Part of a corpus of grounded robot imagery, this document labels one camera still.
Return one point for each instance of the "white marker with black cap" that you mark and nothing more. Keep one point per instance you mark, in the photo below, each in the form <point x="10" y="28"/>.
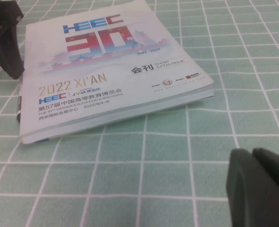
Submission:
<point x="18" y="111"/>

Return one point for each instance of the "white HEEC catalogue book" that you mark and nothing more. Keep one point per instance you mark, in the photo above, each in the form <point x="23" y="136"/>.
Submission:
<point x="106" y="71"/>

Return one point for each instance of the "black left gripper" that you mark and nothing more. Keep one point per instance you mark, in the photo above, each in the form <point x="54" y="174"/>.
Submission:
<point x="2" y="14"/>

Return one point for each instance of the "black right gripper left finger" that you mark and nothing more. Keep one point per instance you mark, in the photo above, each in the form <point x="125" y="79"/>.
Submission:
<point x="245" y="196"/>

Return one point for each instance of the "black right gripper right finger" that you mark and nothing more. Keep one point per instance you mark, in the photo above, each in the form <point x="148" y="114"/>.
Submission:
<point x="275" y="169"/>

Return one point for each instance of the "green checked tablecloth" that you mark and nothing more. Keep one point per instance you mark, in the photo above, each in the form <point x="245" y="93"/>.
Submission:
<point x="129" y="189"/>

